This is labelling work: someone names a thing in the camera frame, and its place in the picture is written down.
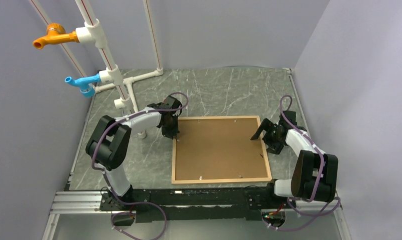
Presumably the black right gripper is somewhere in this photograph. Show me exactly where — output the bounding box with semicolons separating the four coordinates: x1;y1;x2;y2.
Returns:
251;118;284;155

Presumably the light wooden picture frame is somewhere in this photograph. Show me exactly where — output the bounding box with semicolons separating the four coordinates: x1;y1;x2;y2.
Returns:
171;115;273;185

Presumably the brown fibreboard backing board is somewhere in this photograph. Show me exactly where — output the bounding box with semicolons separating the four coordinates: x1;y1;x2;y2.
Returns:
175;118;269;181

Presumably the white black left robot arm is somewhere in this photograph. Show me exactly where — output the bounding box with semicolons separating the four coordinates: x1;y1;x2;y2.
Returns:
85;94;187;210

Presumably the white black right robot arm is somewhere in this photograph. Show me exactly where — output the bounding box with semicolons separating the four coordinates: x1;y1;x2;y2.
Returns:
251;110;339;208

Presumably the blue plastic faucet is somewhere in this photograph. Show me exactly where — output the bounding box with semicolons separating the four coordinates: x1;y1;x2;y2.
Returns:
64;73;101;98

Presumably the white PVC pipe stand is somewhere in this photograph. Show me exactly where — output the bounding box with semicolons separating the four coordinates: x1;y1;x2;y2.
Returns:
28;0;164;139

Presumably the orange plastic faucet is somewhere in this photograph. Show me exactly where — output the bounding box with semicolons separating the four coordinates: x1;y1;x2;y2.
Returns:
32;23;79;49

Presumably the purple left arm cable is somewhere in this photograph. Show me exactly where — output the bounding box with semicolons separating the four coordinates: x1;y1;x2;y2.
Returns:
91;92;189;206

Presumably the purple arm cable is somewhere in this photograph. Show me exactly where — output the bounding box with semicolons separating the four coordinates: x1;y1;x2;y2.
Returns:
91;92;189;206
263;95;342;232

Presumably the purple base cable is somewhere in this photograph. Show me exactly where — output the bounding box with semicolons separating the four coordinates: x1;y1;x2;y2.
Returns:
110;202;168;240

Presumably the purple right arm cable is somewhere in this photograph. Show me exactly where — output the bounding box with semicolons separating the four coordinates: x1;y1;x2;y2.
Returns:
263;95;342;232

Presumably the aluminium extrusion rail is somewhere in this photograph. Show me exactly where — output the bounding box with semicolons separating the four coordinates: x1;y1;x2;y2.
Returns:
50;191;102;214

